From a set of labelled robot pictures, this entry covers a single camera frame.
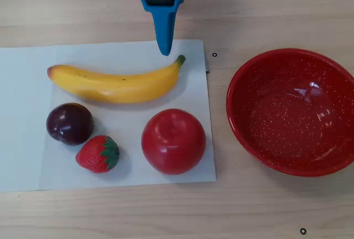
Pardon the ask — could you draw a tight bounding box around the yellow plastic banana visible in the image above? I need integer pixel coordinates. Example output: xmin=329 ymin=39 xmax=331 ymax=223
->
xmin=46 ymin=55 xmax=186 ymax=105

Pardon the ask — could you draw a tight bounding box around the red speckled enamel bowl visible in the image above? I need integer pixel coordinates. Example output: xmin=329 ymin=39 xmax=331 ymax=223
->
xmin=226 ymin=48 xmax=354 ymax=178

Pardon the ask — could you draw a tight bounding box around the red plastic apple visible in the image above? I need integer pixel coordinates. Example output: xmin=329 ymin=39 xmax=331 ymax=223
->
xmin=140 ymin=108 xmax=207 ymax=175

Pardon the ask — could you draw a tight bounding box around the dark purple plastic plum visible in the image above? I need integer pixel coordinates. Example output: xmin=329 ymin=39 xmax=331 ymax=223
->
xmin=45 ymin=102 xmax=95 ymax=146

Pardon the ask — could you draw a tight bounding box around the red plastic strawberry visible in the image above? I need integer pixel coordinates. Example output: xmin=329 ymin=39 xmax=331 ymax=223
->
xmin=75 ymin=135 xmax=121 ymax=174

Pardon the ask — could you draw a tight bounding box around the white paper sheet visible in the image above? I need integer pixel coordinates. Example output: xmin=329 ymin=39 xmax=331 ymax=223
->
xmin=0 ymin=39 xmax=217 ymax=193

